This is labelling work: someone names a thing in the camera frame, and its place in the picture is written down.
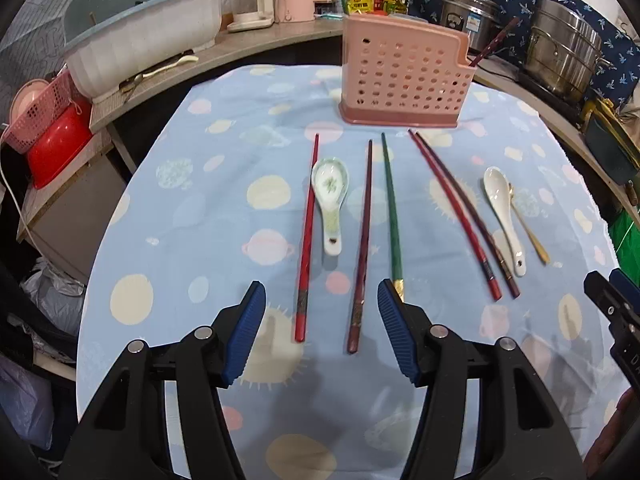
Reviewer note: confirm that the black induction cooker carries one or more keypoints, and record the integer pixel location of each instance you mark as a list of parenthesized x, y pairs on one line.
[(545, 91)]

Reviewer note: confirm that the white ceramic spoon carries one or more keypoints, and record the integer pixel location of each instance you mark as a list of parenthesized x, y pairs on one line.
[(502, 200)]

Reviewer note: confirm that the blue planet print tablecloth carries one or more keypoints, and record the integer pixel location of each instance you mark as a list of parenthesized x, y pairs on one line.
[(200, 220)]

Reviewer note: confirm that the dark red chopstick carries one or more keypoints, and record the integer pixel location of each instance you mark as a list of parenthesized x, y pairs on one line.
[(361, 245), (492, 42)]

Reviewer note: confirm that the gold metal spoon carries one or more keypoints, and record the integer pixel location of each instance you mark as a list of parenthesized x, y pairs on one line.
[(530, 232)]

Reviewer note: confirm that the steel rice cooker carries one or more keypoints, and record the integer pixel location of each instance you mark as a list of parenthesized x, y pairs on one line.
[(467, 17)]

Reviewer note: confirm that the pink perforated utensil holder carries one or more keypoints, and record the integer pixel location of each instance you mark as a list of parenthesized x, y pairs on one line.
[(405, 70)]

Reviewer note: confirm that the person's right forearm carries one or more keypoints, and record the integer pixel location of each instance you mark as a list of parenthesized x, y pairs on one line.
[(612, 425)]

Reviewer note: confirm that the teal box gold trim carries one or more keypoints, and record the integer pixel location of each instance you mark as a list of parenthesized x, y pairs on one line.
[(612, 145)]

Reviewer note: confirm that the white dish tub teal lid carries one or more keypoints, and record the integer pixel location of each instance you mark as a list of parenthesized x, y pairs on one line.
[(145, 35)]

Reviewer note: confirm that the green patterned ceramic spoon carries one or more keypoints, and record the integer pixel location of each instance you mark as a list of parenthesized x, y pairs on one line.
[(330, 185)]

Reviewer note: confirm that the stainless steel steamer pot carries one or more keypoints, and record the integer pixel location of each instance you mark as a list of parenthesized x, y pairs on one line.
[(562, 50)]

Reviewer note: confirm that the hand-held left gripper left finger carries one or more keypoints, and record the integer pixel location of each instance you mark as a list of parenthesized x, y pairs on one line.
[(245, 335)]

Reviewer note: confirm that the dark purple chopstick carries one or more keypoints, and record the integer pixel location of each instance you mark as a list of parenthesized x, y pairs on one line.
[(475, 215)]

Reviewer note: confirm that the green plastic bag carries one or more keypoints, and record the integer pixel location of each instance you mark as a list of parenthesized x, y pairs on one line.
[(627, 237)]

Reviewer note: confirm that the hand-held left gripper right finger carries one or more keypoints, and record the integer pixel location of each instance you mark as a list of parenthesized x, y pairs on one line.
[(397, 335)]

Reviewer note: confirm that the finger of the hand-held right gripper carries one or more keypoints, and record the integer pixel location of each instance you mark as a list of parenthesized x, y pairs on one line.
[(602, 297), (627, 290)]

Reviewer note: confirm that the pink plastic basket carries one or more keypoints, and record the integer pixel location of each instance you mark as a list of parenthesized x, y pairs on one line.
[(42, 115)]

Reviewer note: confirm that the grey plastic bag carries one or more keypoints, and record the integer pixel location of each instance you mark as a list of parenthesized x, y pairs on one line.
[(52, 297)]

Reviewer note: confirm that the red plastic basin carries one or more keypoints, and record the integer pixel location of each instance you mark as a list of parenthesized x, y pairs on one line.
[(57, 147)]

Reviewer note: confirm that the white electric kettle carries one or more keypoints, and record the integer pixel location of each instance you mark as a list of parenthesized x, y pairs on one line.
[(247, 2)]

